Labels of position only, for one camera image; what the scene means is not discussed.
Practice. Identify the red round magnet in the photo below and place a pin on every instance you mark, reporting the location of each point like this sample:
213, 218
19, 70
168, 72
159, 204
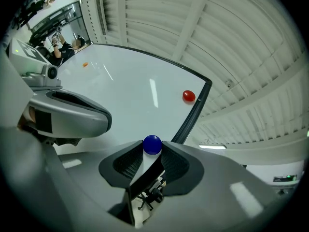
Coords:
188, 96

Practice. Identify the orange round magnet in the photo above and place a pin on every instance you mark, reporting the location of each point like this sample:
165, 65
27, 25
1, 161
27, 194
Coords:
85, 64

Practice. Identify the white air vent unit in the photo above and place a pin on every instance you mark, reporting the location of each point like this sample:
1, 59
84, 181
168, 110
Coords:
101, 16

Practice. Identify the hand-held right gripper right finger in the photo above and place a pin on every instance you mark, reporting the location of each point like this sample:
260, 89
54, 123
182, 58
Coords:
217, 190

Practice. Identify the black-framed whiteboard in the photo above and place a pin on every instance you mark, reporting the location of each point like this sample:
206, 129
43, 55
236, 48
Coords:
132, 100

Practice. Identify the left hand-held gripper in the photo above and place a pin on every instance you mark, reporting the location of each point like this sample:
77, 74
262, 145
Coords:
36, 76

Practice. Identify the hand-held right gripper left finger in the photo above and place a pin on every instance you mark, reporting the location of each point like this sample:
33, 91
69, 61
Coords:
96, 173

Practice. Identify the large black display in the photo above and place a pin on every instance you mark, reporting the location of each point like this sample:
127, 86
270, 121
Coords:
43, 29

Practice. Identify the black office chair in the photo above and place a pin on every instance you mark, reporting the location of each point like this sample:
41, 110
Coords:
154, 194

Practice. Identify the blue round magnet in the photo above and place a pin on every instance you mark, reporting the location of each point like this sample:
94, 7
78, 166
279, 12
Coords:
152, 144

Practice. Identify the white dome security camera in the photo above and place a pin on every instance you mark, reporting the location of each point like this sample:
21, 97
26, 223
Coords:
228, 83

